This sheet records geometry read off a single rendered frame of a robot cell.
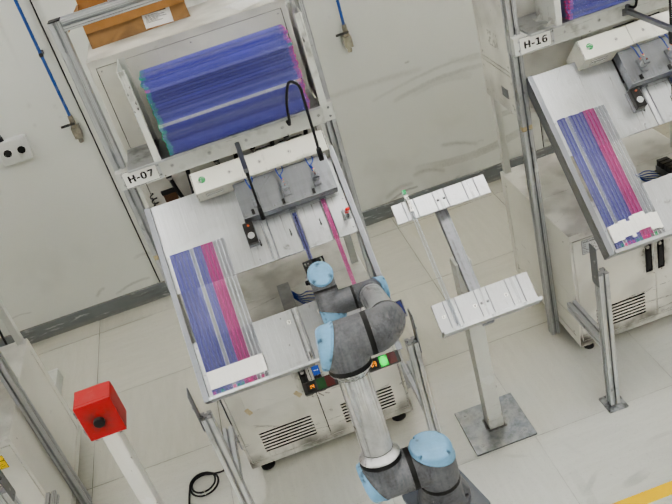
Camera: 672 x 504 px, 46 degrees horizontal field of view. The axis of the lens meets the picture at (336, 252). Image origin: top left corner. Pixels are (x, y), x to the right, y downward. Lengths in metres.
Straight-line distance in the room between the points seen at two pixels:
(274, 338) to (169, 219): 0.57
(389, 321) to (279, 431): 1.33
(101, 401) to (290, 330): 0.68
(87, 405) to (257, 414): 0.69
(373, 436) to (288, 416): 1.11
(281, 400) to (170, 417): 0.87
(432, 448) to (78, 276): 2.91
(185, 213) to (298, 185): 0.41
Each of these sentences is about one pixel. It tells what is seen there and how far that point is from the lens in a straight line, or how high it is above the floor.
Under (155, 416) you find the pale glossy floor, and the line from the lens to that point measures 3.93.
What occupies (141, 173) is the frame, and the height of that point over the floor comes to 1.35.
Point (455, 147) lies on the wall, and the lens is 4.70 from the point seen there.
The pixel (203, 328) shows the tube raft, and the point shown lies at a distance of 2.72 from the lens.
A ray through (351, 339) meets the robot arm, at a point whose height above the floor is 1.16.
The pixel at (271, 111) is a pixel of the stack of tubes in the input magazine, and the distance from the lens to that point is 2.71.
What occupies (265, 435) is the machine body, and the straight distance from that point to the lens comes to 3.25.
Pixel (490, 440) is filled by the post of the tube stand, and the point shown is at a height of 0.01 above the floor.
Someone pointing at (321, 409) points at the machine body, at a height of 0.24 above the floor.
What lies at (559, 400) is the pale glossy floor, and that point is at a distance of 3.37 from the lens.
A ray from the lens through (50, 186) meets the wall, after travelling 4.44.
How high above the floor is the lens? 2.37
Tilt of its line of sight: 31 degrees down
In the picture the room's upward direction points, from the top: 17 degrees counter-clockwise
